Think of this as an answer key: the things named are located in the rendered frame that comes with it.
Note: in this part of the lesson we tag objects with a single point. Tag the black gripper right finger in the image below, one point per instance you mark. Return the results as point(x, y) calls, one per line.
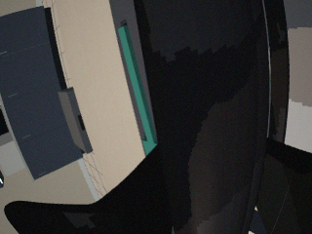
point(284, 201)

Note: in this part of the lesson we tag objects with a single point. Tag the tan square tile with white border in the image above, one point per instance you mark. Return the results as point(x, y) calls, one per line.
point(256, 225)

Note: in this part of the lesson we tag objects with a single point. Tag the dark grey flat mat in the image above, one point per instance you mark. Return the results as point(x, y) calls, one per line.
point(124, 15)

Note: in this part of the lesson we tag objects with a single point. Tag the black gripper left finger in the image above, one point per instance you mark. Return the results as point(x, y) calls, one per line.
point(138, 205)

